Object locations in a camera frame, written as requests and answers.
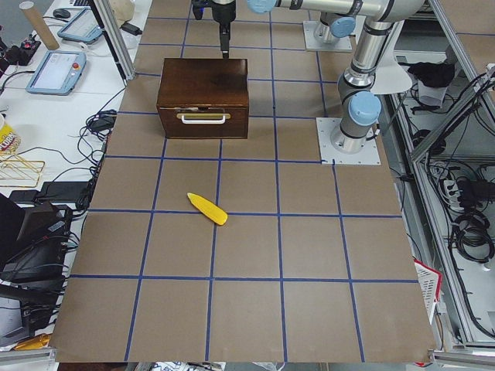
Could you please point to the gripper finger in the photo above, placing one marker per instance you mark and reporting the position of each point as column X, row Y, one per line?
column 224, row 36

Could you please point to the wooden drawer with white handle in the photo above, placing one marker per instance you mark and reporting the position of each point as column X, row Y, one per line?
column 204, row 122

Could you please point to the yellow corn cob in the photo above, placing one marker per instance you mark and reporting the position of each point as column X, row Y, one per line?
column 208, row 209

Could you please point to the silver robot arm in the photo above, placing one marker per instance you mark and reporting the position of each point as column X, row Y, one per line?
column 361, row 108
column 224, row 12

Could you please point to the dark wooden drawer cabinet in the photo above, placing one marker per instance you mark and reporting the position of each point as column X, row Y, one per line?
column 201, row 82

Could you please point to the far teach pendant tablet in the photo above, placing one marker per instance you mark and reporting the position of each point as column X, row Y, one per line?
column 82, row 28

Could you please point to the teach pendant tablet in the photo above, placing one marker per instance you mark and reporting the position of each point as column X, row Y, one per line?
column 82, row 28
column 58, row 73

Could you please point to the black power adapter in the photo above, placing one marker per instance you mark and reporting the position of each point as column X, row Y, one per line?
column 102, row 123

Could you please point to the black computer mouse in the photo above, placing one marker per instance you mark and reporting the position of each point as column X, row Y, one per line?
column 61, row 14

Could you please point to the near teach pendant tablet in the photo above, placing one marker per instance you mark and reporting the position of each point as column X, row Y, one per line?
column 58, row 73

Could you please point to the cardboard tube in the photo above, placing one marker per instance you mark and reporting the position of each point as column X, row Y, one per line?
column 33, row 15

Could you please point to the red white plastic basket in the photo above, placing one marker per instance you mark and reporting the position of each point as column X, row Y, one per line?
column 430, row 281

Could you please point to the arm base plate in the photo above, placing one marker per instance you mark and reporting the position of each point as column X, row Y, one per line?
column 337, row 149
column 332, row 38

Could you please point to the gold wire rack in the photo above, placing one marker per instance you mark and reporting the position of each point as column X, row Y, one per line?
column 17, row 171

